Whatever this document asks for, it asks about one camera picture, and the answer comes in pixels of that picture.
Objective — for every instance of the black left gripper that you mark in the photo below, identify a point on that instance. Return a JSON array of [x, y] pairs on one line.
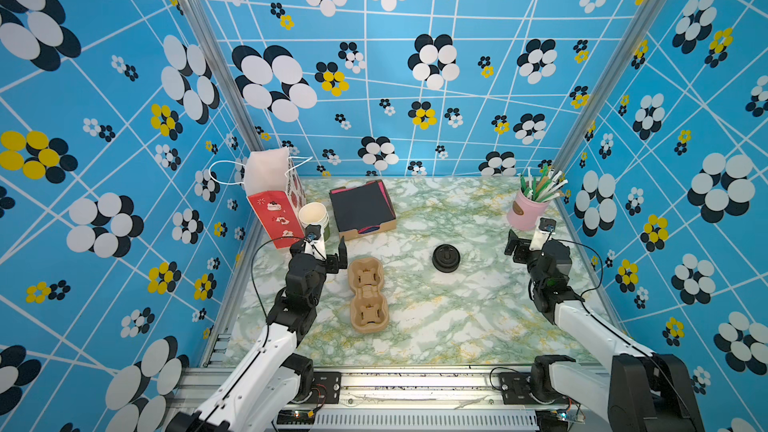
[[331, 260]]

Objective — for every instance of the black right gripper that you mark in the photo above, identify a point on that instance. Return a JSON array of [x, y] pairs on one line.
[[523, 248]]

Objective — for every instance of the white green paper cup stack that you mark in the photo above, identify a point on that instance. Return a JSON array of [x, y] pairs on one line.
[[315, 213]]

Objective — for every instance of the brown pulp cup carrier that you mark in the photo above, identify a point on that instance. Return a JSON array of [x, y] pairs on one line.
[[369, 308]]

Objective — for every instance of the black plastic cup lids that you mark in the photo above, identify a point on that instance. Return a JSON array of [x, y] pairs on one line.
[[446, 258]]

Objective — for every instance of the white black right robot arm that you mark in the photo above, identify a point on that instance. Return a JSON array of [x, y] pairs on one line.
[[643, 390]]

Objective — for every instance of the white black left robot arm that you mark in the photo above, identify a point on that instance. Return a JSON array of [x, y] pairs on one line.
[[272, 374]]

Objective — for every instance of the pink cup straw holder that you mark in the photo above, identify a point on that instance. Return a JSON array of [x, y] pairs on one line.
[[524, 213]]

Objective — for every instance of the green white wrapped straws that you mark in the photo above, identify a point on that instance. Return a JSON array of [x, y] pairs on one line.
[[543, 187]]

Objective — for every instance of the red white paper gift bag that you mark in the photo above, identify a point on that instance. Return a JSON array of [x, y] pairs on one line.
[[275, 193]]

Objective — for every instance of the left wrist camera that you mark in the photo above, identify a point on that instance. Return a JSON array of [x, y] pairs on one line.
[[314, 243]]

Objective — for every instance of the right aluminium corner post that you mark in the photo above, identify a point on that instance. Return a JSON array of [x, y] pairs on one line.
[[635, 33]]

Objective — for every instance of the aluminium corner post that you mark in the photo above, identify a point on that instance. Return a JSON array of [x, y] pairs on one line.
[[635, 33], [205, 36]]

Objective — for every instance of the left aluminium corner post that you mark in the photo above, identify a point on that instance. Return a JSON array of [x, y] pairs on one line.
[[205, 36]]

